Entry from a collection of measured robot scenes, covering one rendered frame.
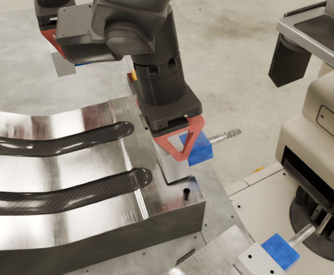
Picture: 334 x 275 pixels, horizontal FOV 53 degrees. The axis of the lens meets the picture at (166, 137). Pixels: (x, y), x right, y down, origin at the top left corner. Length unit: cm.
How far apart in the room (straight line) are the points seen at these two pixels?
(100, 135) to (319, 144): 43
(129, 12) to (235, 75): 197
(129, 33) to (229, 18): 258
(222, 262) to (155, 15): 33
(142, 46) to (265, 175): 107
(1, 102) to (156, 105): 51
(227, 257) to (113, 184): 19
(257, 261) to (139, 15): 33
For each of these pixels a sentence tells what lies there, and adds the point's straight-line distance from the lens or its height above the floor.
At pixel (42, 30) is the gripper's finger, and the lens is 61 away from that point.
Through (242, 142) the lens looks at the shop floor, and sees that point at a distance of 180.
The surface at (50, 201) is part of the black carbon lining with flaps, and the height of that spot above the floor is 88.
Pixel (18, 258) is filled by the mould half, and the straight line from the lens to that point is 49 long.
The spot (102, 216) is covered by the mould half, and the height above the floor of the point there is 88.
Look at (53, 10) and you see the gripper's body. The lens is 61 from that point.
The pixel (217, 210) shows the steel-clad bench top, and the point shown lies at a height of 80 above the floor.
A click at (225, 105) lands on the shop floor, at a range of 200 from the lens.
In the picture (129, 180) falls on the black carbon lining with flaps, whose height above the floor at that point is 88.
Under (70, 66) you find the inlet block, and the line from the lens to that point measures 68.
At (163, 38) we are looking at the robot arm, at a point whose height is 111.
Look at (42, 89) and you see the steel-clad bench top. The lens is 85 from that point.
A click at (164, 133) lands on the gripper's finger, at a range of 41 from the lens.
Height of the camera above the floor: 130
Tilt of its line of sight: 47 degrees down
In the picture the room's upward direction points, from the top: straight up
